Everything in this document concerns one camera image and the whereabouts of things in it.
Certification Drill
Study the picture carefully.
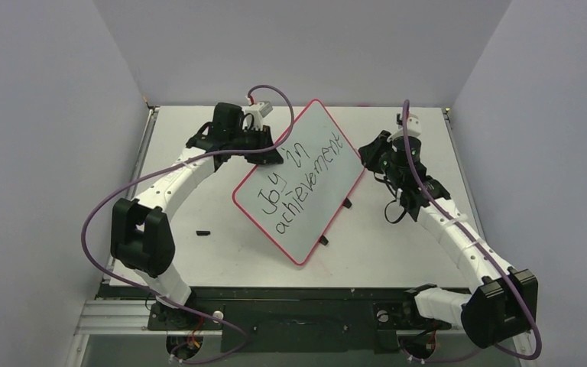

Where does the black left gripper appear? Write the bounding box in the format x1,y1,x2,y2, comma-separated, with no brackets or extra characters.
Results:
231,126,284,167

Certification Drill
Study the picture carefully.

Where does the red framed whiteboard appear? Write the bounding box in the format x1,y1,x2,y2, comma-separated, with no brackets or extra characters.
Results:
232,99,365,265

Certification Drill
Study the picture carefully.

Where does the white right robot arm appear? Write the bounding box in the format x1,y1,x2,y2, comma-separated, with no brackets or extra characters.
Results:
358,131,538,349

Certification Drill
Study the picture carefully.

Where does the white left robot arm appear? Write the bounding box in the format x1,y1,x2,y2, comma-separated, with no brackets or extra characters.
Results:
110,102,284,329

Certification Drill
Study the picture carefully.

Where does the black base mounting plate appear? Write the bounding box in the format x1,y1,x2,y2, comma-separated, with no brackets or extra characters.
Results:
96,284,456,359

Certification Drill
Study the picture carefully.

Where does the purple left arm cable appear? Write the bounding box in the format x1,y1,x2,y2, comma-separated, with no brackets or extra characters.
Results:
80,84,296,365

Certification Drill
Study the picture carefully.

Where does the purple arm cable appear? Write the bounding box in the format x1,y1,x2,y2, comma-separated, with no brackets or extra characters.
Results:
400,99,543,365
80,84,296,365

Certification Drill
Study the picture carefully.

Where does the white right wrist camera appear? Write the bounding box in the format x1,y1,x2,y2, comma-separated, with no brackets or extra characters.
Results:
397,113,422,138

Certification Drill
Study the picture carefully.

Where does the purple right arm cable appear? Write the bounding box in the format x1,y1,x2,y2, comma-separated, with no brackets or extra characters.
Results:
400,99,543,365

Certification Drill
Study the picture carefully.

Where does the aluminium frame rail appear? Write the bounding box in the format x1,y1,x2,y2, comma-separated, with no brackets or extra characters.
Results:
73,298,533,338

